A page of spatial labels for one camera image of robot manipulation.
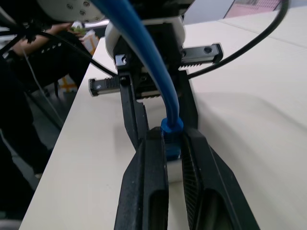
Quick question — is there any small white green object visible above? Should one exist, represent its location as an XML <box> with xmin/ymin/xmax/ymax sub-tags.
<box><xmin>70</xmin><ymin>21</ymin><xmax>87</xmax><ymax>35</ymax></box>

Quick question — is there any yellow frame stand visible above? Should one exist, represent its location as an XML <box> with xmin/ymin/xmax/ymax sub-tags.
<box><xmin>58</xmin><ymin>72</ymin><xmax>80</xmax><ymax>93</ymax></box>

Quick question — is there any black cable bundle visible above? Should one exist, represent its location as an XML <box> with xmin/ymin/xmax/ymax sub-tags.
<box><xmin>0</xmin><ymin>21</ymin><xmax>119</xmax><ymax>78</ymax></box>

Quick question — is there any thin white cord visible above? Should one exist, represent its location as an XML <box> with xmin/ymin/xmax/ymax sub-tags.
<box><xmin>22</xmin><ymin>46</ymin><xmax>64</xmax><ymax>127</ymax></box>

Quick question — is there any person's bare hand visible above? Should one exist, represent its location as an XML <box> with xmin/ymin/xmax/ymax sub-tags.
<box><xmin>44</xmin><ymin>23</ymin><xmax>74</xmax><ymax>34</ymax></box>

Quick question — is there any grey laptop with pink screen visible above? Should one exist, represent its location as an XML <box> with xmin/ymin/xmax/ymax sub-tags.
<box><xmin>223</xmin><ymin>0</ymin><xmax>283</xmax><ymax>19</ymax></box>

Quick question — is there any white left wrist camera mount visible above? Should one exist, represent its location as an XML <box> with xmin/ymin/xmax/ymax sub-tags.
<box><xmin>105</xmin><ymin>14</ymin><xmax>187</xmax><ymax>58</ymax></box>

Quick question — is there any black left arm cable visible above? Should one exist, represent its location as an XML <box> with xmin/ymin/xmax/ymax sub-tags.
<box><xmin>186</xmin><ymin>0</ymin><xmax>290</xmax><ymax>79</ymax></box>

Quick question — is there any person in dark clothes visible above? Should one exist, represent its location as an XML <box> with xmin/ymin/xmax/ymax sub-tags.
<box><xmin>0</xmin><ymin>23</ymin><xmax>97</xmax><ymax>219</ymax></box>

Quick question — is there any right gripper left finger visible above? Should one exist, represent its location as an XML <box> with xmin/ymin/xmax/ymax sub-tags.
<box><xmin>113</xmin><ymin>126</ymin><xmax>170</xmax><ymax>230</ymax></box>

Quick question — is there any blue ethernet cable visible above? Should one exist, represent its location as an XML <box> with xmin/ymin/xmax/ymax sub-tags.
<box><xmin>92</xmin><ymin>0</ymin><xmax>185</xmax><ymax>161</ymax></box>

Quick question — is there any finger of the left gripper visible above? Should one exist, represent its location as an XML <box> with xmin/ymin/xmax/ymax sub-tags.
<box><xmin>118</xmin><ymin>74</ymin><xmax>151</xmax><ymax>150</ymax></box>
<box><xmin>177</xmin><ymin>70</ymin><xmax>200</xmax><ymax>131</ymax></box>

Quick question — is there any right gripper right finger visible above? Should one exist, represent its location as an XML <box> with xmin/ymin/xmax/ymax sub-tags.
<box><xmin>180</xmin><ymin>127</ymin><xmax>261</xmax><ymax>230</ymax></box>

